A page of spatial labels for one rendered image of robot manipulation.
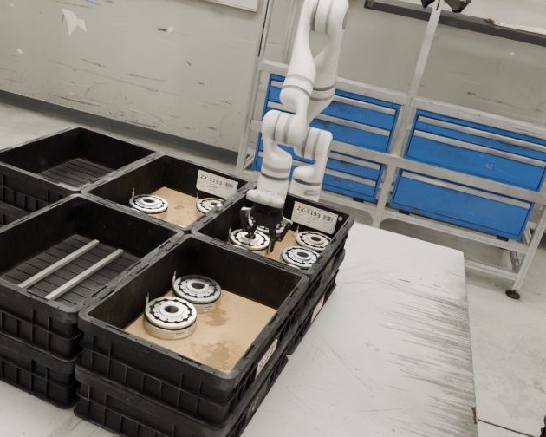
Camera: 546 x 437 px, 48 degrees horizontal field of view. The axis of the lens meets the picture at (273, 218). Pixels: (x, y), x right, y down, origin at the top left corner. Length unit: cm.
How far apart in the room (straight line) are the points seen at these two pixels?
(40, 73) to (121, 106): 68
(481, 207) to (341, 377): 218
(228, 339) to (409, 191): 233
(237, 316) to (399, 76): 304
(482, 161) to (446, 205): 30
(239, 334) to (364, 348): 40
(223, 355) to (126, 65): 364
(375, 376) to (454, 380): 20
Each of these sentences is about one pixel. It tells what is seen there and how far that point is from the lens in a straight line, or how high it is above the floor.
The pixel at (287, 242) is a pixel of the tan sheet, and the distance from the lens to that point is 166.
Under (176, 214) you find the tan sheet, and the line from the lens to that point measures 171.
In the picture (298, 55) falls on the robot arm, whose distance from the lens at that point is 150.
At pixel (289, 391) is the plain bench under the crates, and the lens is 137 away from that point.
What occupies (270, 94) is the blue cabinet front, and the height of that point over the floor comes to 77.
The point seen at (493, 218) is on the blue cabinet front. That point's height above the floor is 41.
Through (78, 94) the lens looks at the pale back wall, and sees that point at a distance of 491.
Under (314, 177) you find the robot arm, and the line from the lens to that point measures 182.
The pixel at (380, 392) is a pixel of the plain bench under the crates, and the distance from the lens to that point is 144.
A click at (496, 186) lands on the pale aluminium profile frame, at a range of 341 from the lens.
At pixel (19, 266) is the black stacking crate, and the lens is 144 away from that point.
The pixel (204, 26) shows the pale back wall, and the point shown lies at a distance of 439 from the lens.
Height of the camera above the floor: 157
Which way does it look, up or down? 25 degrees down
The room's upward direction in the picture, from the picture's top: 12 degrees clockwise
